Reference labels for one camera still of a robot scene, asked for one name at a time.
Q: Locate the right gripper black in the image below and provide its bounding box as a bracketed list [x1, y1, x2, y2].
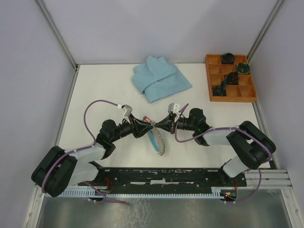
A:
[155, 113, 197, 134]

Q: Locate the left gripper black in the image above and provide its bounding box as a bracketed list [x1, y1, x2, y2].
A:
[110, 114, 153, 143]

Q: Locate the metal key organizer plate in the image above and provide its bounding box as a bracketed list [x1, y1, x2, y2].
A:
[148, 126, 165, 156]

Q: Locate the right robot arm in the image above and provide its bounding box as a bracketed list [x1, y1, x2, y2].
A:
[155, 108, 276, 186]

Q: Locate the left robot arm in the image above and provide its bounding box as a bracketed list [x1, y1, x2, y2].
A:
[31, 115, 153, 197]

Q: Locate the light blue cloth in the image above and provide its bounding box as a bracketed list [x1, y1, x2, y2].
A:
[132, 56, 192, 103]

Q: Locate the wooden compartment tray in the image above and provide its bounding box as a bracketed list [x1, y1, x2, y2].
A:
[205, 53, 257, 103]

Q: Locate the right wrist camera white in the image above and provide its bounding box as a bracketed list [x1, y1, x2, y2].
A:
[168, 103, 181, 122]

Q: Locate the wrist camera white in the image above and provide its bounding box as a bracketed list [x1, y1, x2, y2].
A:
[117, 104, 133, 118]
[168, 103, 181, 122]

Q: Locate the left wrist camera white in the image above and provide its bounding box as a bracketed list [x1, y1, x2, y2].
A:
[117, 104, 133, 118]

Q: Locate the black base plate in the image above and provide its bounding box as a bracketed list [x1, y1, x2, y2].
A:
[88, 167, 247, 195]

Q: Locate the dark green coiled cord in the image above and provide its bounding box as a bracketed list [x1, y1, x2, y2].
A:
[212, 85, 227, 97]

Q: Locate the dark twisted cord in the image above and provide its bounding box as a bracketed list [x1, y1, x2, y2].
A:
[220, 72, 240, 88]

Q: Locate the black coiled cord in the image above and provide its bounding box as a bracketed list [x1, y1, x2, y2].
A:
[221, 52, 235, 65]

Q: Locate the green yellow coiled cord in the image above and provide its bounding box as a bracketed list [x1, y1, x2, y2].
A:
[236, 62, 251, 75]

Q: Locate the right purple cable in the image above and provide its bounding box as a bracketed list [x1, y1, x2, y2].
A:
[174, 103, 273, 204]

